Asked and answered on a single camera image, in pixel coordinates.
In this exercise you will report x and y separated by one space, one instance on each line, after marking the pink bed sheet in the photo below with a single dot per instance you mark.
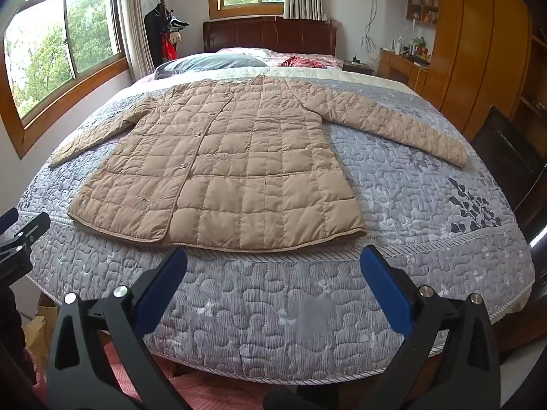
205 388

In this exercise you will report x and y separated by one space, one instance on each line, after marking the grey pillow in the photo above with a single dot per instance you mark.
205 64

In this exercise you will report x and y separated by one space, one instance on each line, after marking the wooden bookshelf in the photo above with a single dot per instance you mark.
534 85

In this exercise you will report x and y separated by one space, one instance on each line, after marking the white curtain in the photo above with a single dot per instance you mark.
136 21

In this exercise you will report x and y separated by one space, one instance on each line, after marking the coat rack with clothes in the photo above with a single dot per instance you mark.
160 30

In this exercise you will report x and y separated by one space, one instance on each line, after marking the large wooden frame window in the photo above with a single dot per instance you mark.
42 51

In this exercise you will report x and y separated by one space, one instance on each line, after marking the cardboard box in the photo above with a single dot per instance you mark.
38 329

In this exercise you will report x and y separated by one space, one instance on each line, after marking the bed with grey quilt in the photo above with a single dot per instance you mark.
299 299

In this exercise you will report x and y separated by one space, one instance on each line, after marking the dark wooden chair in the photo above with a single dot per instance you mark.
508 162

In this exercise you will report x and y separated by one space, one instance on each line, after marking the beige quilted coat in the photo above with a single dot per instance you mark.
239 158

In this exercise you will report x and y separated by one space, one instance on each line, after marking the wooden wardrobe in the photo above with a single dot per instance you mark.
470 42

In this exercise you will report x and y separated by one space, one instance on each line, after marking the wooden desk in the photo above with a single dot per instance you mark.
397 66

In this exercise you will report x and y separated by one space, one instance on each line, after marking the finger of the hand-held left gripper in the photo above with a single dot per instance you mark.
30 230
6 220

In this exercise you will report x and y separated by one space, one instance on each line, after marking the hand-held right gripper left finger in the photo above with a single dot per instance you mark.
164 290

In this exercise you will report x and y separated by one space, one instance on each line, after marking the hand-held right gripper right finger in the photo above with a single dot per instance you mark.
384 286

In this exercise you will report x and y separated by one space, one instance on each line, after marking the dark nightstand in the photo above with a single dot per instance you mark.
358 68

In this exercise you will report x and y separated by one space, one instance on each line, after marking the dark wooden headboard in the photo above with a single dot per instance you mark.
265 34

